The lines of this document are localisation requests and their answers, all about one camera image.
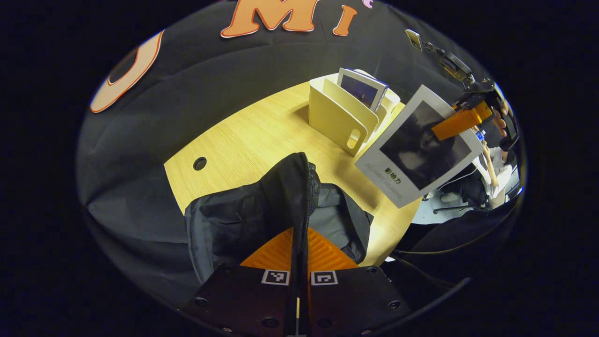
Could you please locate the black schoolbag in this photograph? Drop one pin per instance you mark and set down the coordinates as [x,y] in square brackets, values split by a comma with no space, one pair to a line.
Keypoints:
[234,224]

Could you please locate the white bookshelf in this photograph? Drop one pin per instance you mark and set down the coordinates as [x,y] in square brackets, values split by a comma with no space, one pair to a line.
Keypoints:
[332,117]

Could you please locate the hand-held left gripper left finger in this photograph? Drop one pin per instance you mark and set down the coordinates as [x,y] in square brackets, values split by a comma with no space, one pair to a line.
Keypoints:
[243,299]

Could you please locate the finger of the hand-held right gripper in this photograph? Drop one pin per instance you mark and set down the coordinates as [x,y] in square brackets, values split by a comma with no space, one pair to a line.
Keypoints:
[461,121]

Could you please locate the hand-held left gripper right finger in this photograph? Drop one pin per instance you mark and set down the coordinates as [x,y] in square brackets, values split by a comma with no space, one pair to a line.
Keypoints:
[355,299]

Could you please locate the blue cover book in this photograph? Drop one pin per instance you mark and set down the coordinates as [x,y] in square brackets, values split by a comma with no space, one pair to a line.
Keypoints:
[362,89]

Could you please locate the grey portrait cover book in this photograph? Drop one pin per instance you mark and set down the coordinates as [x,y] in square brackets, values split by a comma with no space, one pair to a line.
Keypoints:
[421,154]

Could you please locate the black backdrop cloth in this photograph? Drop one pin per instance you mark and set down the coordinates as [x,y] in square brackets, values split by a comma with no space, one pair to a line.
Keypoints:
[187,117]

